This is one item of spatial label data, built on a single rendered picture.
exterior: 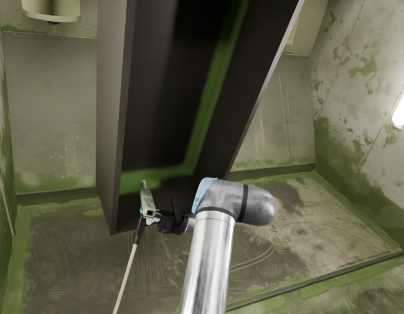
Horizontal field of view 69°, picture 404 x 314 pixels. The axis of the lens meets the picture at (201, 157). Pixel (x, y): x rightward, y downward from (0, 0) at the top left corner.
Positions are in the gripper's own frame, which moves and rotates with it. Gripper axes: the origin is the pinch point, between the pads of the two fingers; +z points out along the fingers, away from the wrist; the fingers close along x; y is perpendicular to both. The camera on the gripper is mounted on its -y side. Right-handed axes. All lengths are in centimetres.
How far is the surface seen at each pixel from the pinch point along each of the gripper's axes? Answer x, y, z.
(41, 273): 43, 66, 35
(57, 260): 52, 61, 30
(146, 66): 10, -60, 18
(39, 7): 76, -76, 83
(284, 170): 130, -31, -145
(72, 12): 82, -82, 67
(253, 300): 16, 43, -83
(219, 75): 21, -71, -18
